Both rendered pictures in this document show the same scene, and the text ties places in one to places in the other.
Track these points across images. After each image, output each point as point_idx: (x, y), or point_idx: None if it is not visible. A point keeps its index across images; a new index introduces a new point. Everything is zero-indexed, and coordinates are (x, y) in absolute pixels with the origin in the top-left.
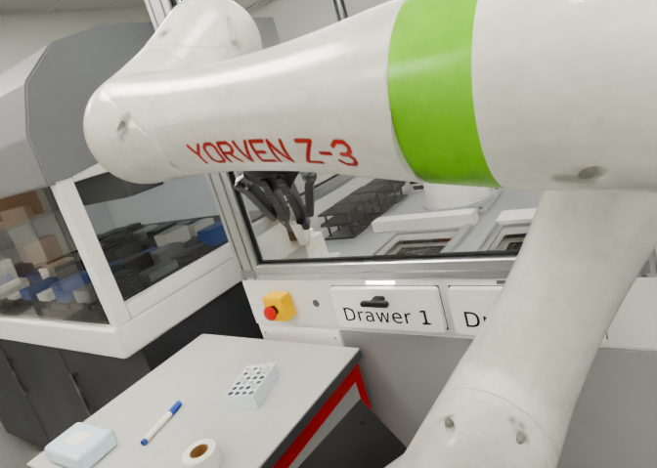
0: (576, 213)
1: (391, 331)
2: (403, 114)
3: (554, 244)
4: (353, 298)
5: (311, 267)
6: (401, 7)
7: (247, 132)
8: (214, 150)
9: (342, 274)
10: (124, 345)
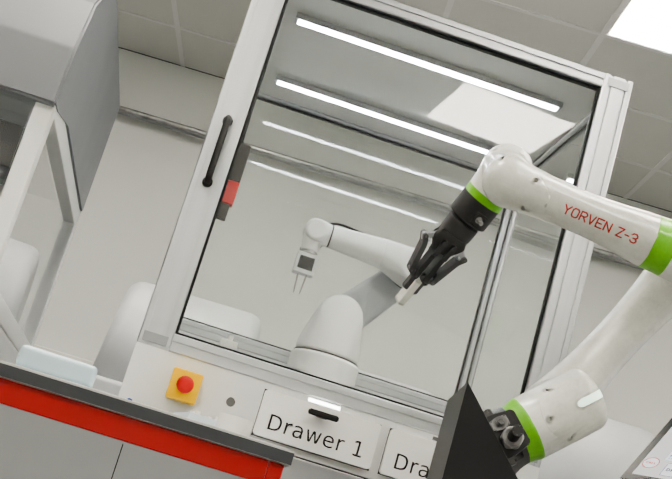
0: (632, 315)
1: (306, 458)
2: (660, 237)
3: (619, 325)
4: (290, 407)
5: (253, 361)
6: (660, 216)
7: (600, 215)
8: (577, 212)
9: (288, 381)
10: None
